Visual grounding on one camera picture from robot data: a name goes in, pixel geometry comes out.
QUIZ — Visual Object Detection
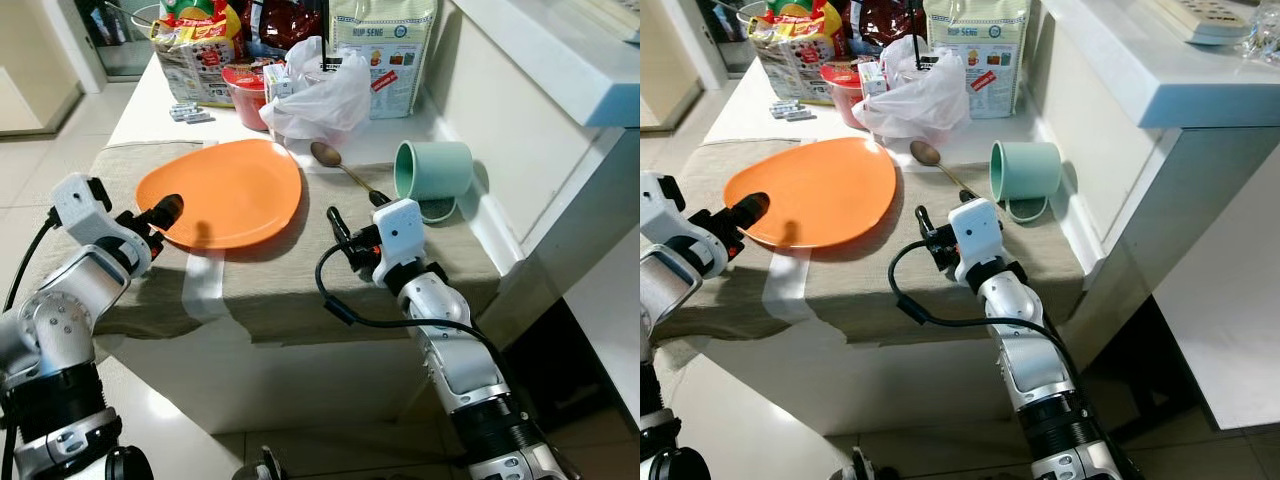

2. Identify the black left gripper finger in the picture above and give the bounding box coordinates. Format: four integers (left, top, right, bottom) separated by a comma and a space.
725, 192, 772, 230
140, 193, 185, 230

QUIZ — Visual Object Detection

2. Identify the metal spoon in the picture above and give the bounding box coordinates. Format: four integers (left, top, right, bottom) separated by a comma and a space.
310, 141, 391, 201
908, 140, 976, 196

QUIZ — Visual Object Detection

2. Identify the green mug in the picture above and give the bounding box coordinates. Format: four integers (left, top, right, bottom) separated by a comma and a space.
990, 140, 1063, 223
393, 140, 476, 223

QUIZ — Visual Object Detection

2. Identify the orange plastic plate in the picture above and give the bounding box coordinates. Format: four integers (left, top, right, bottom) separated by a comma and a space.
723, 137, 898, 251
135, 138, 303, 251

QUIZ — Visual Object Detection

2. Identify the beige ribbed table cloth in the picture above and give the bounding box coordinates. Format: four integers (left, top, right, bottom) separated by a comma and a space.
20, 140, 501, 346
645, 140, 1091, 346

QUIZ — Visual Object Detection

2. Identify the white plastic bag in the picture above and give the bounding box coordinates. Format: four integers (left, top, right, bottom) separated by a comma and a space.
852, 35, 971, 141
260, 37, 373, 141

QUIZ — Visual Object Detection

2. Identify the red noodle cup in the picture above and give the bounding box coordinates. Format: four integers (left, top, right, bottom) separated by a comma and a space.
222, 63, 271, 131
820, 63, 866, 131

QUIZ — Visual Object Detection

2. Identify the cream cracker bag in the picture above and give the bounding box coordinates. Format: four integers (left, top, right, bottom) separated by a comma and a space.
925, 0, 1031, 119
328, 0, 441, 119

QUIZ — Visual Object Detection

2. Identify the small white carton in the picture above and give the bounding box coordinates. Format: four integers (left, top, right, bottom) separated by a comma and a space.
262, 60, 296, 101
858, 60, 891, 99

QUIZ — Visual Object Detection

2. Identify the yellow red snack bag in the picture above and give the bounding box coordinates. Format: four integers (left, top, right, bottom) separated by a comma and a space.
150, 0, 244, 106
750, 0, 846, 106

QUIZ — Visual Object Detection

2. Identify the white counter block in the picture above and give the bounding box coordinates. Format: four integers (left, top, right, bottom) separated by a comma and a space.
420, 0, 641, 301
1020, 0, 1280, 376

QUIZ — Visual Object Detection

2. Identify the cream cabinet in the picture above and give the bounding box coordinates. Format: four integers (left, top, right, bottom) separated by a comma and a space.
640, 0, 691, 131
0, 0, 86, 136

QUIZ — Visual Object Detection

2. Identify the dark red food bag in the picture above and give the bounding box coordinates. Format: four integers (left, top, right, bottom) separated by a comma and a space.
240, 0, 336, 51
845, 0, 931, 49

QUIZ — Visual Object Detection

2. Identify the silver black robot leg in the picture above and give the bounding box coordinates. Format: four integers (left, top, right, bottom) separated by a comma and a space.
830, 445, 886, 480
235, 445, 291, 480

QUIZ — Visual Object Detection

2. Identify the white power strip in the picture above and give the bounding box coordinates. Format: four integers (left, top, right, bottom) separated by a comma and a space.
1155, 0, 1259, 46

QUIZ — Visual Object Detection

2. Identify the clear plastic wrap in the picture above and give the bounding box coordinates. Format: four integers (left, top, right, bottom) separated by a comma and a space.
1240, 15, 1280, 63

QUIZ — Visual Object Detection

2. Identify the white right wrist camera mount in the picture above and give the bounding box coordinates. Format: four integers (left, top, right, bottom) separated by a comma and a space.
950, 197, 1006, 286
372, 198, 426, 291

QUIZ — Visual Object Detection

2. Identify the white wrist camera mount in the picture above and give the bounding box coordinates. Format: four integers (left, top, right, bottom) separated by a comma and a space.
640, 170, 737, 277
950, 197, 1006, 286
372, 198, 426, 291
52, 173, 151, 273

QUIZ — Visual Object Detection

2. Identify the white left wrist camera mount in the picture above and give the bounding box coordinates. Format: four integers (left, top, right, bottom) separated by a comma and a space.
52, 173, 151, 273
640, 170, 737, 277

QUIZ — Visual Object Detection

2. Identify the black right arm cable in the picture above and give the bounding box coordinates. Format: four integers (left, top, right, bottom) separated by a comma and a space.
315, 240, 501, 351
888, 238, 1071, 346

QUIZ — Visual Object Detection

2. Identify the white door frame post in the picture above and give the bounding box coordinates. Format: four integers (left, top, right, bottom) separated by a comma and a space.
665, 0, 726, 93
50, 0, 106, 93

